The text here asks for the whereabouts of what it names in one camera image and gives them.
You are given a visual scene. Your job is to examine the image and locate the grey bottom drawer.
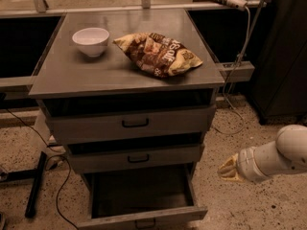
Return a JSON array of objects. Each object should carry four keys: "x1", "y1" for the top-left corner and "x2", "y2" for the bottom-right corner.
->
[{"x1": 78, "y1": 164, "x2": 207, "y2": 230}]

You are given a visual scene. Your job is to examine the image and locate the grey drawer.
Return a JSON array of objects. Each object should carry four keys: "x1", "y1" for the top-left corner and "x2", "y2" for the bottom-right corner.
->
[
  {"x1": 47, "y1": 105, "x2": 216, "y2": 145},
  {"x1": 78, "y1": 164, "x2": 207, "y2": 230},
  {"x1": 68, "y1": 144, "x2": 203, "y2": 173}
]

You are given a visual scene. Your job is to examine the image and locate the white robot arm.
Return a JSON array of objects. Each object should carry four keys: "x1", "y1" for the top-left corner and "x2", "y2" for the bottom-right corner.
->
[{"x1": 218, "y1": 125, "x2": 307, "y2": 183}]

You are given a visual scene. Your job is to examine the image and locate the grey drawer cabinet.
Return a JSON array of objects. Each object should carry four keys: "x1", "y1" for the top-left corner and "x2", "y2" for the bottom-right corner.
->
[{"x1": 28, "y1": 9, "x2": 226, "y2": 190}]

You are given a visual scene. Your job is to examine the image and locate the grey middle drawer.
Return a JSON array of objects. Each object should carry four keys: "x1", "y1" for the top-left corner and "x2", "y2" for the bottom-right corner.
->
[{"x1": 68, "y1": 144, "x2": 203, "y2": 173}]

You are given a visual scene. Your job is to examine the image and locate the grey top drawer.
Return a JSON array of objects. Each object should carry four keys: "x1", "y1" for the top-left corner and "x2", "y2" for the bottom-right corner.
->
[{"x1": 47, "y1": 105, "x2": 216, "y2": 145}]

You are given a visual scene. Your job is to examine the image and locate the dark cabinet at right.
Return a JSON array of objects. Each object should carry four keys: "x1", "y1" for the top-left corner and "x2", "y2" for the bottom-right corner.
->
[{"x1": 248, "y1": 0, "x2": 307, "y2": 125}]

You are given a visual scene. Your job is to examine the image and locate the brown yellow chip bag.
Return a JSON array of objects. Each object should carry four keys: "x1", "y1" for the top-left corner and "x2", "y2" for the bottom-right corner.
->
[{"x1": 113, "y1": 33, "x2": 202, "y2": 79}]

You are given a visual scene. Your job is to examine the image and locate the white bowl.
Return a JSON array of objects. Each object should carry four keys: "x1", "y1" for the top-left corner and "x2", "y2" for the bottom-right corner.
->
[{"x1": 72, "y1": 28, "x2": 109, "y2": 58}]

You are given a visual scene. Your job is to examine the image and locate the black floor stand bar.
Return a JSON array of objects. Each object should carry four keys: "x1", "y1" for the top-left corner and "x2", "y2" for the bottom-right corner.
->
[{"x1": 25, "y1": 151, "x2": 47, "y2": 219}]

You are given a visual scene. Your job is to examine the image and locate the white cable on pole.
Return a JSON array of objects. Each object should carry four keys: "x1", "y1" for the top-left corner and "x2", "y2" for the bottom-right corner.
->
[{"x1": 212, "y1": 6, "x2": 252, "y2": 136}]

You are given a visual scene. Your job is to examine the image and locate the black floor cable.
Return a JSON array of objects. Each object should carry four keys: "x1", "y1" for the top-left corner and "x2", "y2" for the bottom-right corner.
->
[{"x1": 5, "y1": 108, "x2": 80, "y2": 230}]

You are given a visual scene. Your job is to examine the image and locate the grey metal rail frame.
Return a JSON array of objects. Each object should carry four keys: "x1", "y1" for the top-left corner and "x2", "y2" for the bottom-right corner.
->
[{"x1": 0, "y1": 0, "x2": 272, "y2": 102}]

